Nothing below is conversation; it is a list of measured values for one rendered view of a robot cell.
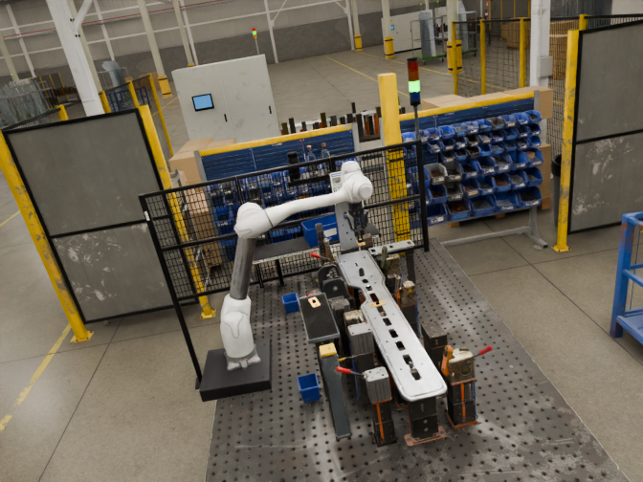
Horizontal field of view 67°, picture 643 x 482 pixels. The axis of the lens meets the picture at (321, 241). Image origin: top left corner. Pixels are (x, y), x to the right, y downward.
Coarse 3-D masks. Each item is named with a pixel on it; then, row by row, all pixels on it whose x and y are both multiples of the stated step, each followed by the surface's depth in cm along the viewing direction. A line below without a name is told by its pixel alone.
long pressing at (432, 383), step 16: (352, 256) 308; (368, 256) 305; (352, 272) 290; (368, 272) 287; (384, 288) 267; (368, 304) 255; (368, 320) 241; (400, 320) 237; (384, 336) 228; (400, 336) 226; (384, 352) 217; (400, 352) 215; (416, 352) 214; (400, 368) 206; (416, 368) 204; (432, 368) 203; (400, 384) 196; (416, 384) 195; (432, 384) 194; (416, 400) 189
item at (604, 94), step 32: (576, 32) 391; (608, 32) 397; (640, 32) 401; (576, 64) 402; (608, 64) 408; (640, 64) 411; (576, 96) 415; (608, 96) 419; (640, 96) 422; (576, 128) 427; (608, 128) 431; (640, 128) 435; (576, 160) 440; (608, 160) 445; (640, 160) 448; (576, 192) 454; (608, 192) 458; (640, 192) 461; (576, 224) 467; (608, 224) 471
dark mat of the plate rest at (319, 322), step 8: (312, 296) 239; (320, 296) 238; (304, 304) 234; (304, 312) 228; (312, 312) 227; (320, 312) 226; (328, 312) 225; (304, 320) 221; (312, 320) 220; (320, 320) 219; (328, 320) 218; (312, 328) 215; (320, 328) 214; (328, 328) 213; (336, 328) 212; (312, 336) 209; (320, 336) 209
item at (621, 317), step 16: (624, 224) 315; (640, 224) 300; (624, 240) 318; (624, 256) 322; (624, 272) 324; (624, 288) 332; (624, 304) 337; (624, 320) 335; (640, 320) 337; (640, 336) 319
